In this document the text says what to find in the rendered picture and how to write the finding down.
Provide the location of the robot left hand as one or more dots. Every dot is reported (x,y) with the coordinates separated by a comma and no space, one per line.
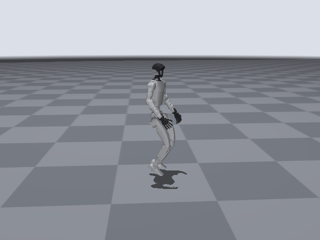
(177,116)

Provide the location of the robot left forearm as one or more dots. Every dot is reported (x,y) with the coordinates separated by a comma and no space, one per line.
(169,105)

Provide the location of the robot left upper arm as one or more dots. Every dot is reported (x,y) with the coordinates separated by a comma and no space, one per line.
(165,97)

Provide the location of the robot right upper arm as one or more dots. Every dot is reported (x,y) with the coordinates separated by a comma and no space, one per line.
(150,90)

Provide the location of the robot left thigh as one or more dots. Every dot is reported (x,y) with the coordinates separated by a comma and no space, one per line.
(170,131)

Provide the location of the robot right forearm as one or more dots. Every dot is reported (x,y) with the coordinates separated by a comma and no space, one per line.
(154,109)

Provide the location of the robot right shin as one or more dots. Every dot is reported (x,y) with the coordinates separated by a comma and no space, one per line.
(163,152)

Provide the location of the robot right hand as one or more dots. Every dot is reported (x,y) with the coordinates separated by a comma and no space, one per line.
(165,121)

